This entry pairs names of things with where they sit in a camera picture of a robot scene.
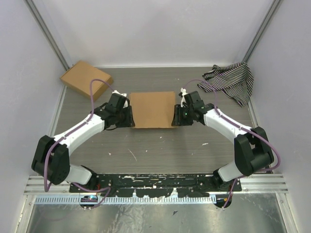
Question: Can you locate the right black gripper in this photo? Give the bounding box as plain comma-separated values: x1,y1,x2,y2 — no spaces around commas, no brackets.
172,104,194,127

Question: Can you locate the brown cardboard box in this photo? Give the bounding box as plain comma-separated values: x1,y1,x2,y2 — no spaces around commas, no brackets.
130,91,176,129
60,61,113,101

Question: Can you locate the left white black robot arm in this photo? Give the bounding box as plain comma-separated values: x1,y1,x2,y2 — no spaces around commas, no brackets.
31,91,135,193

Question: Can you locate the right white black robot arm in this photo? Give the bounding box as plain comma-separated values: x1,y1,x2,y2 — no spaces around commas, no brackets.
172,88,274,192

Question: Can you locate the black white striped cloth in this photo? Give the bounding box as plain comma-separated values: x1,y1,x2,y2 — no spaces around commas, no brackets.
197,62,254,107

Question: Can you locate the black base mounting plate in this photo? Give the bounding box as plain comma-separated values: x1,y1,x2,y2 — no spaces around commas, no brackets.
83,173,232,198

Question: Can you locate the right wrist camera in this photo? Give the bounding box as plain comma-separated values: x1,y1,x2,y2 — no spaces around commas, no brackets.
179,88,191,108

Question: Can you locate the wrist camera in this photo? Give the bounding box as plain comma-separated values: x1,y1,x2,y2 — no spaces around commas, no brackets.
179,88,191,108
112,90,129,108

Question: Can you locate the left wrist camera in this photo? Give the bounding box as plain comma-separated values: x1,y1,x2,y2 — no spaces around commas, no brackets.
112,90,129,108

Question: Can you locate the white slotted cable duct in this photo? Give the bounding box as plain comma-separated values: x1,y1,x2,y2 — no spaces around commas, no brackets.
35,194,216,205

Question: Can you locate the aluminium front rail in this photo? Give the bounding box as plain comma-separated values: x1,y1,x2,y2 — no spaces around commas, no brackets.
24,173,288,195

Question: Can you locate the right aluminium corner post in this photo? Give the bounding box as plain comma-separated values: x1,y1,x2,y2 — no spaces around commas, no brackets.
242,0,283,63

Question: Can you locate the aluminium corner post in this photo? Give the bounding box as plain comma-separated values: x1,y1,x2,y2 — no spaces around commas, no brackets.
242,0,283,63
24,0,74,73

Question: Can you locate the left aluminium corner post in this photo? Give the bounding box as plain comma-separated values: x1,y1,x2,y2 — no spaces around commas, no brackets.
24,0,74,73

